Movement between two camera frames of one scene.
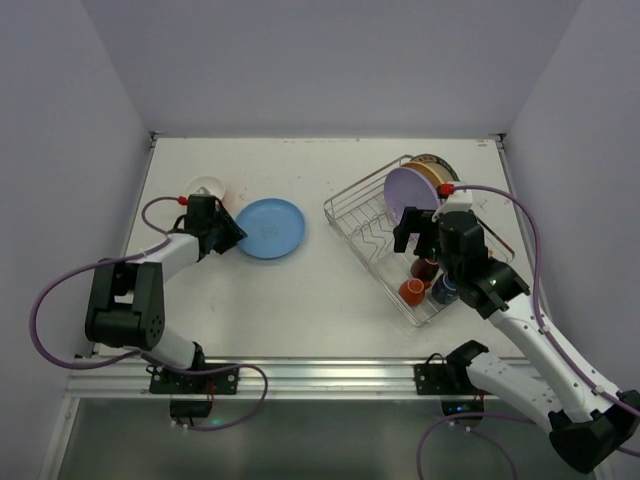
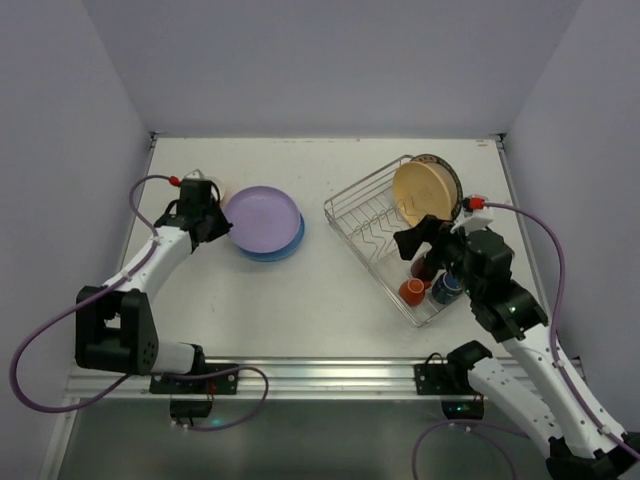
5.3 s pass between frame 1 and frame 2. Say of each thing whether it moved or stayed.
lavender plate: moved
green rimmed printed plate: stayed
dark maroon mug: stayed
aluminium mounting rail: stayed
